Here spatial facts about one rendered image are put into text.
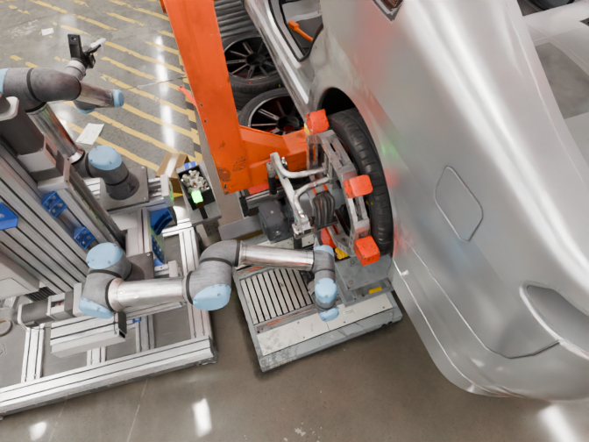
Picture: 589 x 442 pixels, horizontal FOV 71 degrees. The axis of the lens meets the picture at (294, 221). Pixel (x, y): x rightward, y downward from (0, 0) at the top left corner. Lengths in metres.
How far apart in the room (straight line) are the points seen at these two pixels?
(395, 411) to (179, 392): 1.14
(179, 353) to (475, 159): 1.74
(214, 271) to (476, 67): 0.95
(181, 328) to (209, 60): 1.35
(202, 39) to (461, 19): 0.94
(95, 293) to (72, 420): 1.19
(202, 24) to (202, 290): 0.93
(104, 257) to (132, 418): 1.13
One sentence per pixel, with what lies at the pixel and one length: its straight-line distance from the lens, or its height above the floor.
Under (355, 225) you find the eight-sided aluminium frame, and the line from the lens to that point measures 1.61.
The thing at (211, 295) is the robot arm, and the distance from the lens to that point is 1.37.
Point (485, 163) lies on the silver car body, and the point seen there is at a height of 1.62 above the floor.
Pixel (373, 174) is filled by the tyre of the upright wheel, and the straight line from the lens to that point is 1.56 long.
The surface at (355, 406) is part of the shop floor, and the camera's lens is 2.36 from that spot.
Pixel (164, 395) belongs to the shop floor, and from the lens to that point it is 2.49.
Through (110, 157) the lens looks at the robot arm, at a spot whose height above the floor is 1.04.
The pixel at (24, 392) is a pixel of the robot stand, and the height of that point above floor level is 0.23.
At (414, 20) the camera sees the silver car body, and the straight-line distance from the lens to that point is 1.19.
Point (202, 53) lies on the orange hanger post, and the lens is 1.72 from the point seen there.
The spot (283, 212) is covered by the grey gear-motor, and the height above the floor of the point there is 0.39.
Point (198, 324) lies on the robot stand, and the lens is 2.30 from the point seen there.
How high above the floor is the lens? 2.32
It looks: 57 degrees down
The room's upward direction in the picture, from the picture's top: 5 degrees counter-clockwise
